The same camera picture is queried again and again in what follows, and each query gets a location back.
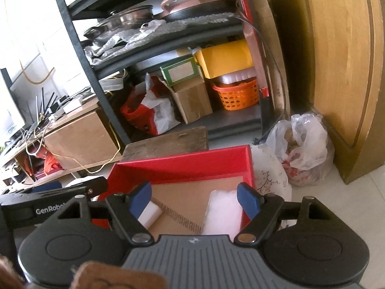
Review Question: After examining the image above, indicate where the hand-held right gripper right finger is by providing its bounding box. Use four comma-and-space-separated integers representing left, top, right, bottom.
233, 183, 328, 246

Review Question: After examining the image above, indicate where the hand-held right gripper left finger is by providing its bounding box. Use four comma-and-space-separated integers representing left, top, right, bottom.
57, 181, 153, 245

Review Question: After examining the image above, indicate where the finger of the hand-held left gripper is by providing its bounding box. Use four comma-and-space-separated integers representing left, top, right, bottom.
32, 177, 108, 201

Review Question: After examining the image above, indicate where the red box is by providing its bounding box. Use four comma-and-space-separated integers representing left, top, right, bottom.
98, 145, 256, 235

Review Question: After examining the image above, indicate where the white fluffy pad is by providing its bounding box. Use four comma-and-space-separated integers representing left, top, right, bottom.
202, 189, 245, 236

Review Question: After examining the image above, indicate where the floral tablecloth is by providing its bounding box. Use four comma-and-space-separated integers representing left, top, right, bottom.
250, 144, 292, 229

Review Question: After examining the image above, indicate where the wooden media stand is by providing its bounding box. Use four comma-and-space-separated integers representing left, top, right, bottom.
0, 99, 121, 184

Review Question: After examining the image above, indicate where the worn wooden board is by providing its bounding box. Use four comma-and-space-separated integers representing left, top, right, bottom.
122, 126, 209, 163

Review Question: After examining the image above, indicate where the white power adapter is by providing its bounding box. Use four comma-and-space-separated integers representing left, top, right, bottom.
62, 95, 97, 113

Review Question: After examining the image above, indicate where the red and white plastic bag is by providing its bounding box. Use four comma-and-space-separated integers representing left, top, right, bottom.
120, 72, 181, 136

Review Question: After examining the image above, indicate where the black router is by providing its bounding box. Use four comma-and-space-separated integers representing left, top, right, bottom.
36, 87, 70, 115

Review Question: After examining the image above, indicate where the television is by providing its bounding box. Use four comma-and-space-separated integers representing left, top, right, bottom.
0, 68, 26, 139

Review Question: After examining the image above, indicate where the orange plastic basket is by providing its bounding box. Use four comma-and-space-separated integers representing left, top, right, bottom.
211, 78, 260, 110

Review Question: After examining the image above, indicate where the white shopping bag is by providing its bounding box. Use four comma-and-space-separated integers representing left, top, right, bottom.
10, 56, 58, 103

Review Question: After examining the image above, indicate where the brown cardboard box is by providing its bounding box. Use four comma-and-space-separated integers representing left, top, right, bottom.
159, 75, 213, 125

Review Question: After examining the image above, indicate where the clear plastic container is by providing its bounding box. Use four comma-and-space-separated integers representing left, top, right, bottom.
217, 68, 257, 85

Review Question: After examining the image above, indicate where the green box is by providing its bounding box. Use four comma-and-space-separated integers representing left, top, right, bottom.
159, 57, 203, 87

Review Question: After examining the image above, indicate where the yellow box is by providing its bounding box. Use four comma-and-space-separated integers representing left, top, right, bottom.
195, 40, 255, 79

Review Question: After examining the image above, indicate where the black metal shelf rack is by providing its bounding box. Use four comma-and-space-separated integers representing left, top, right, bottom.
50, 0, 271, 151

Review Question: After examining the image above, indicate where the wooden door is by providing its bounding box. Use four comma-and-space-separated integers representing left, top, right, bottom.
262, 0, 385, 184

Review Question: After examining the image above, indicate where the brown cardboard sheet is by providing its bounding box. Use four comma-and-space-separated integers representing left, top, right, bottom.
251, 0, 291, 118

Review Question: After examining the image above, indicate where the clear bubble wrap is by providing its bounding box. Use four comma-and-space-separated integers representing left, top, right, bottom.
84, 12, 238, 64

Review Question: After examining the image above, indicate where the red panel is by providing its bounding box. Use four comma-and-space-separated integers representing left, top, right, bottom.
233, 0, 270, 98

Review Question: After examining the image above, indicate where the black pan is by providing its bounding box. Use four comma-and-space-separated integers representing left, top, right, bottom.
164, 0, 241, 22

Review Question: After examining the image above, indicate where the yellow cable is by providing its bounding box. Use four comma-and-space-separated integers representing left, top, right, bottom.
26, 69, 125, 175

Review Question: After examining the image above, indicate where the black cable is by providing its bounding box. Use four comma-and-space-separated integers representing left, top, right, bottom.
235, 15, 291, 145

